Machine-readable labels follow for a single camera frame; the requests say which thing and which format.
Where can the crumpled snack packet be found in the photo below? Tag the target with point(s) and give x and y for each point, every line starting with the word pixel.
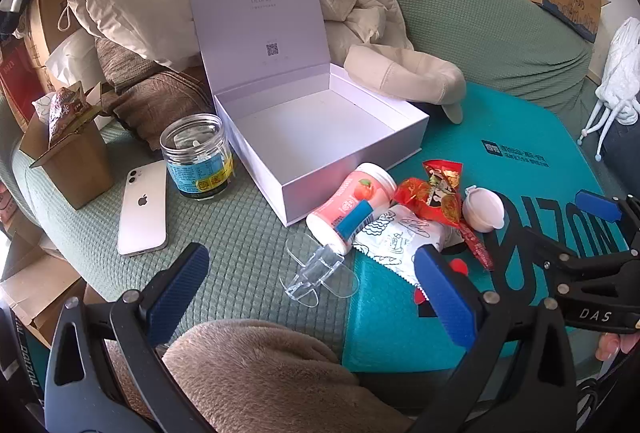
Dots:
pixel 65 108

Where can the small brown carton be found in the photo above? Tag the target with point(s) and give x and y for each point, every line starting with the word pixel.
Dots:
pixel 75 168

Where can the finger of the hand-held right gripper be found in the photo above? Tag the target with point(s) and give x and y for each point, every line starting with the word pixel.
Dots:
pixel 560 258
pixel 597 205

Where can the person's right hand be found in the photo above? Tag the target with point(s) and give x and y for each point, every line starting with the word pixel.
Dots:
pixel 612 347

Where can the green sofa cover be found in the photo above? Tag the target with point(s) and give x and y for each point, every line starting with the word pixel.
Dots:
pixel 450 13

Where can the brown fleece blanket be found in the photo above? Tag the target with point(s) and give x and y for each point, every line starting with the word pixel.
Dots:
pixel 260 373

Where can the clear glass jar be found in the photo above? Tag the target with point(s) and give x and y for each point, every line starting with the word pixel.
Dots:
pixel 195 173

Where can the white doodle print packet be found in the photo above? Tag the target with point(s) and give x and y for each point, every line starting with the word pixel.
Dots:
pixel 395 233

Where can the red ketchup packet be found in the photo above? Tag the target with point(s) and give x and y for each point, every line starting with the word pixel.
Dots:
pixel 476 245

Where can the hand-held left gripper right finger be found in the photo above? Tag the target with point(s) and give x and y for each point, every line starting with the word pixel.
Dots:
pixel 445 298

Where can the flattened cardboard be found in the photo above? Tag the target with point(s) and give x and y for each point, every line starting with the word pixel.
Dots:
pixel 35 293

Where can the white smartphone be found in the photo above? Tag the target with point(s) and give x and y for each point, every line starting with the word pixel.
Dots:
pixel 142 223

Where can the red gift bag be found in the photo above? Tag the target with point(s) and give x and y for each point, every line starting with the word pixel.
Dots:
pixel 15 83

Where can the red snack packet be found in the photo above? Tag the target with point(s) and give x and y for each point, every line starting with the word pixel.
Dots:
pixel 442 173
pixel 425 202

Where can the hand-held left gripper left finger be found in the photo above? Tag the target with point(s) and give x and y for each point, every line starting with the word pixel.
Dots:
pixel 180 293

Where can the clear plastic holder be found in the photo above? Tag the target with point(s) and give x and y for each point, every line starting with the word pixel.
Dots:
pixel 320 265

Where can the brown cushion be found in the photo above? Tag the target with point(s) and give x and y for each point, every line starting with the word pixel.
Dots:
pixel 150 98

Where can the white gift box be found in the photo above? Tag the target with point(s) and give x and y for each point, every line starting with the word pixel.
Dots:
pixel 310 123

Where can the round pale pink case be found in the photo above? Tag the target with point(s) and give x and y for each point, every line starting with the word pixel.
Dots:
pixel 482 210

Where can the brown paper bag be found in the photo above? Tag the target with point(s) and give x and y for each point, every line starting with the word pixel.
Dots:
pixel 45 23

